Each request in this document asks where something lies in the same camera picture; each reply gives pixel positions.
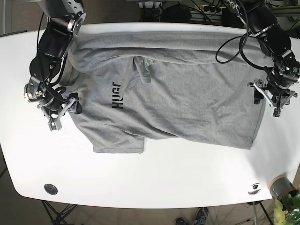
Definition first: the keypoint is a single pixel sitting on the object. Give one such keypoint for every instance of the grey plant pot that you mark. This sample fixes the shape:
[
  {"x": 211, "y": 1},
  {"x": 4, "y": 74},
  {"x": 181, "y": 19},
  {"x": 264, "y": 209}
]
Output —
[{"x": 281, "y": 185}]

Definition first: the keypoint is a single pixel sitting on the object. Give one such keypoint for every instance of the person's dark shoes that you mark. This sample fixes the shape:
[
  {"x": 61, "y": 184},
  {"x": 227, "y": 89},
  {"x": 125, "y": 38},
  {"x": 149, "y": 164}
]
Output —
[{"x": 199, "y": 218}]

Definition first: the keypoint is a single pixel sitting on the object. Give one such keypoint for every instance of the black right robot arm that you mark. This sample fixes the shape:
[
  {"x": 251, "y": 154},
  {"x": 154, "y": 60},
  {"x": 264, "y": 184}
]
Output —
[{"x": 64, "y": 20}]

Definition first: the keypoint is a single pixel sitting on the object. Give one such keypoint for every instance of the green potted plant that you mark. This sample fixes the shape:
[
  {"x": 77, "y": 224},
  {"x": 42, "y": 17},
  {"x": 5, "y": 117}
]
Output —
[{"x": 287, "y": 210}]

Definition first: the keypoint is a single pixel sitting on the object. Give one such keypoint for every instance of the right metal table grommet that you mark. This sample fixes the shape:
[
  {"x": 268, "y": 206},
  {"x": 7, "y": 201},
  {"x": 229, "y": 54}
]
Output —
[{"x": 254, "y": 189}]

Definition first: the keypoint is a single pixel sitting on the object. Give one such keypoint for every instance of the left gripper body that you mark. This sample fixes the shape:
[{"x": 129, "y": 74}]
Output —
[{"x": 276, "y": 87}]

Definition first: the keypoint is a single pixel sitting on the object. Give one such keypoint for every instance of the metal table grommet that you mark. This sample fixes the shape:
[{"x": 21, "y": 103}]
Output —
[
  {"x": 50, "y": 189},
  {"x": 254, "y": 189}
]

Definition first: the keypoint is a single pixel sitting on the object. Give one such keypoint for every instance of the grey printed T-shirt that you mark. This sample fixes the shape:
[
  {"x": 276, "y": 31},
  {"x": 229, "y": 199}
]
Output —
[{"x": 163, "y": 85}]

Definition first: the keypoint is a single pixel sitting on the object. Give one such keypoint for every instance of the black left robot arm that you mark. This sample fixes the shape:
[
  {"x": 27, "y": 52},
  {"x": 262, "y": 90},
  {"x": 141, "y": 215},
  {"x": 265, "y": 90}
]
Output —
[{"x": 262, "y": 25}]

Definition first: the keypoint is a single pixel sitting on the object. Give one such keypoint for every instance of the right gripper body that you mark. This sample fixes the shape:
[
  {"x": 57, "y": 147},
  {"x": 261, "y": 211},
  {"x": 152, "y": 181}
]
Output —
[{"x": 51, "y": 102}]

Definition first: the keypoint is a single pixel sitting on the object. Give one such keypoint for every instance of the left metal table grommet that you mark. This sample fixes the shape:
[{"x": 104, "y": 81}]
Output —
[{"x": 50, "y": 189}]

